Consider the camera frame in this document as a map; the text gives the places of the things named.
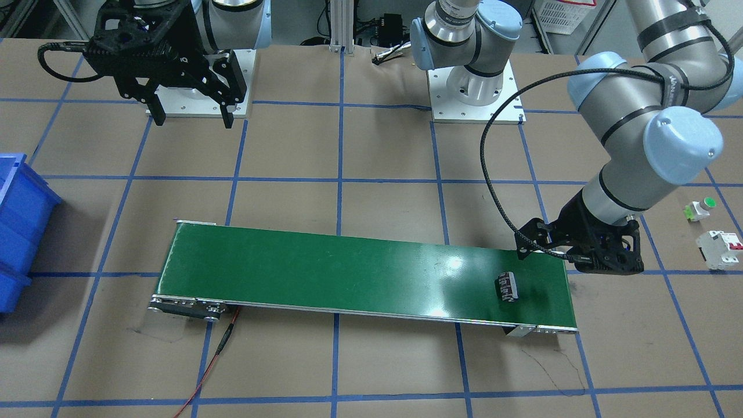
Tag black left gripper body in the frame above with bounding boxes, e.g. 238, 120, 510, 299
514, 192, 644, 275

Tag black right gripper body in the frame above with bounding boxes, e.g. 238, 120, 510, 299
86, 1, 247, 105

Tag black cylindrical capacitor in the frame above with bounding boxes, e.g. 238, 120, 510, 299
495, 272, 518, 302

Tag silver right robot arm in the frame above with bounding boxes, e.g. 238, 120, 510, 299
83, 1, 270, 106

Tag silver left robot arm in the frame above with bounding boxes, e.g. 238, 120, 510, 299
515, 1, 741, 275

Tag white circuit breaker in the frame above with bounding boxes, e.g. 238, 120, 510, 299
695, 230, 742, 271

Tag blue plastic bin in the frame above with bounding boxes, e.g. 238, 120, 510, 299
1, 153, 62, 314

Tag green conveyor belt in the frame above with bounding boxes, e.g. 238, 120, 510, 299
149, 221, 578, 337

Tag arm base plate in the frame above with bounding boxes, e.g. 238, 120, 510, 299
145, 49, 257, 118
427, 62, 518, 124

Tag green push button switch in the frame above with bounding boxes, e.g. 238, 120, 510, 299
684, 197, 717, 222

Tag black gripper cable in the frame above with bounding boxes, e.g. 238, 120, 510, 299
479, 23, 733, 259

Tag red black power cable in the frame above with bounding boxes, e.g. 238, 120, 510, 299
173, 308, 241, 418

